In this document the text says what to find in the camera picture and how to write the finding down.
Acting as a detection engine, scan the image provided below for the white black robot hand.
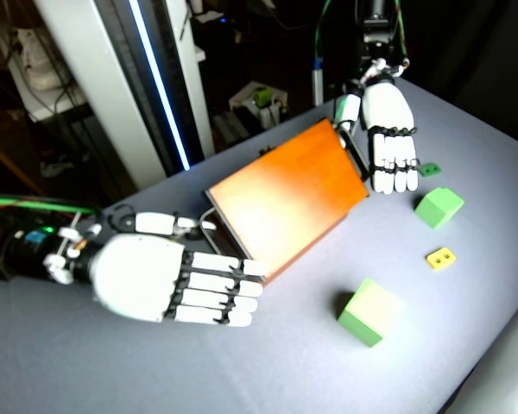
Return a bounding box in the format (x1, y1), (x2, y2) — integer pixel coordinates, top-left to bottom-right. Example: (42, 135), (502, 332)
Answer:
(88, 210), (269, 328)
(332, 79), (420, 195)

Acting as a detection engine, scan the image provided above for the wooden box with black handles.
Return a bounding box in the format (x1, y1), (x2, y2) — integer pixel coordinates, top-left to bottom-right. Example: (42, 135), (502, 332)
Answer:
(197, 116), (372, 285)

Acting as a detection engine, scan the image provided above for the dark green two-hole block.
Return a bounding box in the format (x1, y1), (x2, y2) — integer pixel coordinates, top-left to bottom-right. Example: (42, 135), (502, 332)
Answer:
(418, 161), (443, 179)

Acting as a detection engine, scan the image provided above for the small green cube block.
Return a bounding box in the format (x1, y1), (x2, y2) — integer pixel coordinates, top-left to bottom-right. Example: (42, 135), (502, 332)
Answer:
(414, 185), (465, 230)

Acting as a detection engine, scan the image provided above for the black cloth backdrop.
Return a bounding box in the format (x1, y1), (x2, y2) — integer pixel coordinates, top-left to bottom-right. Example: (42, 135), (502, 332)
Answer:
(414, 0), (518, 152)

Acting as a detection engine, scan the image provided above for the white black sneaker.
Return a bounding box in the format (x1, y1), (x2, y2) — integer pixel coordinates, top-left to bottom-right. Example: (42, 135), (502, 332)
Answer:
(39, 158), (75, 179)

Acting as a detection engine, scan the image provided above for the grey table cloth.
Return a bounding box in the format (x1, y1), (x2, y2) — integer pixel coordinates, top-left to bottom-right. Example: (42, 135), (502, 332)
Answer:
(0, 76), (518, 414)

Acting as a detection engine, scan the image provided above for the yellow two-hole block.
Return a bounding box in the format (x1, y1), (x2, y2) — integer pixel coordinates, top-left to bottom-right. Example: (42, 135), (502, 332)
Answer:
(426, 246), (458, 271)

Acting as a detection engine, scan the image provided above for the white column with blue light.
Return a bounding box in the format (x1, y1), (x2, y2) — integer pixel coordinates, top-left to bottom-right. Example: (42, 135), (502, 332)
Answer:
(33, 0), (216, 191)

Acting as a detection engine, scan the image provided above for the large green cube block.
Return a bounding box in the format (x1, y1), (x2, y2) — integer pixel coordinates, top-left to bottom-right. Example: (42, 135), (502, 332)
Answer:
(337, 276), (406, 348)

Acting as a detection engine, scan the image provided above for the white cloth bundle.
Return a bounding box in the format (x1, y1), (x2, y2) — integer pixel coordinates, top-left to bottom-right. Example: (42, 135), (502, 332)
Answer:
(8, 28), (77, 92)

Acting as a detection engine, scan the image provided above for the green cable with grey plug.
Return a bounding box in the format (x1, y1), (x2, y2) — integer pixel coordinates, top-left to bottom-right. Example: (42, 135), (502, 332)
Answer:
(312, 0), (334, 108)

